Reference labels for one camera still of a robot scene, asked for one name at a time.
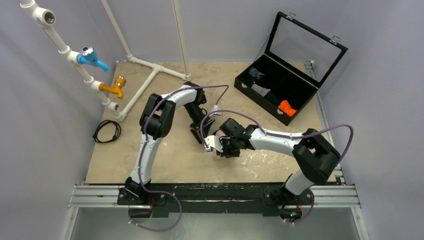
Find white PVC pipe frame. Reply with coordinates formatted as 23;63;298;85
19;0;192;122

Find orange faucet tap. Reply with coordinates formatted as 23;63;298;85
98;76;127;100

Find coiled black cable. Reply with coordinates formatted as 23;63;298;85
92;119;122;144

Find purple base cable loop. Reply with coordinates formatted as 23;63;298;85
128;192;184;233

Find pink underwear navy trim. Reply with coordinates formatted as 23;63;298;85
209;130;240;159

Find dark patterned rolled sock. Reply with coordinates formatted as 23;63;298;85
248;67;265;80

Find orange rolled cloth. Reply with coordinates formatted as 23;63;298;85
278;100;298;117

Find blue faucet tap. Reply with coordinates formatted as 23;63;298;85
76;46;110;72

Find aluminium frame rails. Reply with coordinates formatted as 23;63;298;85
61;75;367;240

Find grey striped rolled sock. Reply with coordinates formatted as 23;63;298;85
251;83;271;97

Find black box with glass lid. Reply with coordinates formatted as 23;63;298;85
234;11;348;126

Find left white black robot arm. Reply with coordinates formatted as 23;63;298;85
123;83;214;205

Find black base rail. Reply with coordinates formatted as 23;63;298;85
117;182;313;220

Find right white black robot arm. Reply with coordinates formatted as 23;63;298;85
218;118;341;204

